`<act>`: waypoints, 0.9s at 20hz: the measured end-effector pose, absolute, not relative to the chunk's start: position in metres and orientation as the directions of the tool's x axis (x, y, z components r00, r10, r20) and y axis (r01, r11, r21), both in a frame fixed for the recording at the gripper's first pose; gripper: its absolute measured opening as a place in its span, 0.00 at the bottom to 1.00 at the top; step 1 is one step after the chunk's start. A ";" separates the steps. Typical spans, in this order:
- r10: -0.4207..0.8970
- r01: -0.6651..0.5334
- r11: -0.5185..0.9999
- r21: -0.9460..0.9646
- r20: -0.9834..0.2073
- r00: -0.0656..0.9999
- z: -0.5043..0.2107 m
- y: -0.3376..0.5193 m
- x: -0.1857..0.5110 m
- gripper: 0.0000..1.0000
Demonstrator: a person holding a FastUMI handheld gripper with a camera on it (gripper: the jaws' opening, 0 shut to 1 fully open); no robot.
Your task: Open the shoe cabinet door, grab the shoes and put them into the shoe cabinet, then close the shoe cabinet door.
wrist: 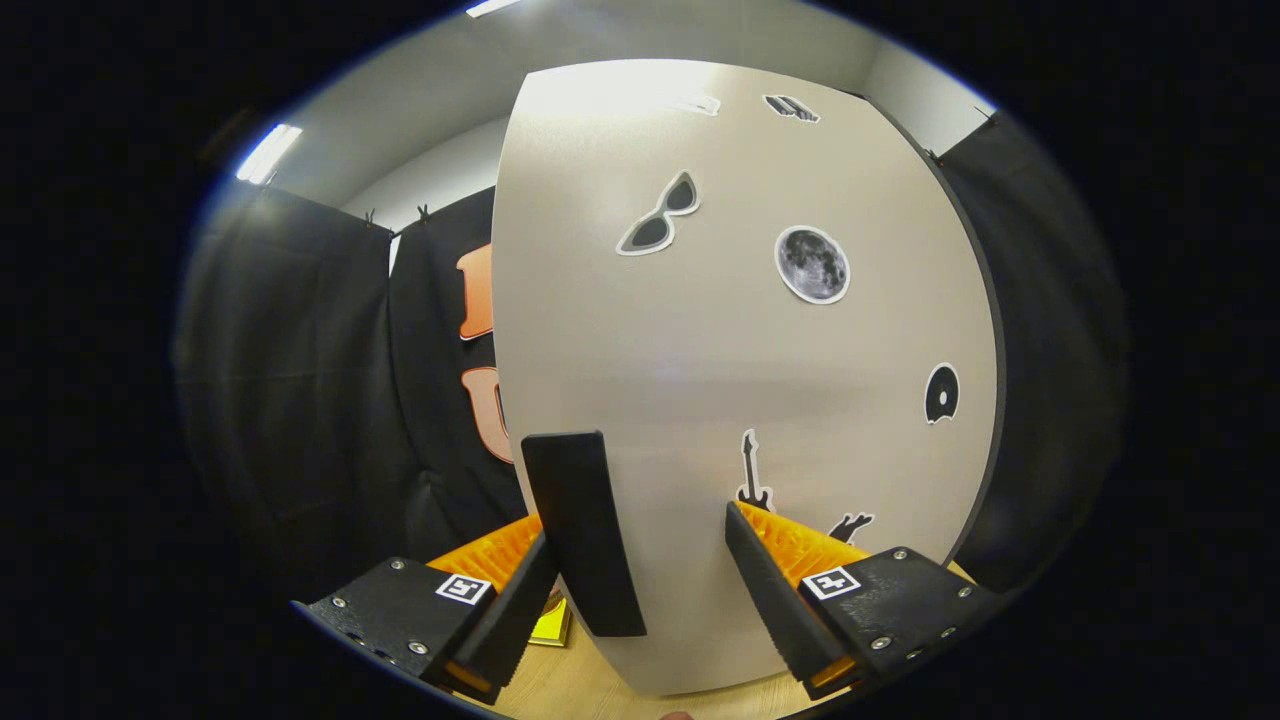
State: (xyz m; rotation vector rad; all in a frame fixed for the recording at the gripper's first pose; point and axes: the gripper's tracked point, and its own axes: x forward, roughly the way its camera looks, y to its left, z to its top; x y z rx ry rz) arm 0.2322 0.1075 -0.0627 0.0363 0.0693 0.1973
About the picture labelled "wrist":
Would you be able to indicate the long ceiling light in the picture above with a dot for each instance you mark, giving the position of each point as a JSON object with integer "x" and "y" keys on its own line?
{"x": 492, "y": 7}

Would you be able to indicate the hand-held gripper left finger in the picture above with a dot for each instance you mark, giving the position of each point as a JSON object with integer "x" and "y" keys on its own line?
{"x": 510, "y": 610}

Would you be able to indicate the narrow ceiling light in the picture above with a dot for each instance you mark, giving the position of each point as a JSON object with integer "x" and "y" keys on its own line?
{"x": 268, "y": 154}

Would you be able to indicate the black backdrop cloth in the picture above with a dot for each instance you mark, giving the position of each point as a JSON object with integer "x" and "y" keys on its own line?
{"x": 300, "y": 380}

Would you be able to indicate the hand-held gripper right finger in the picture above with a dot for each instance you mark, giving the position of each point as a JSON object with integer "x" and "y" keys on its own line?
{"x": 770, "y": 600}

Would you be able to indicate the yellow book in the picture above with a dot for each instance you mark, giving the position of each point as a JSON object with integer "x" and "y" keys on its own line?
{"x": 552, "y": 625}

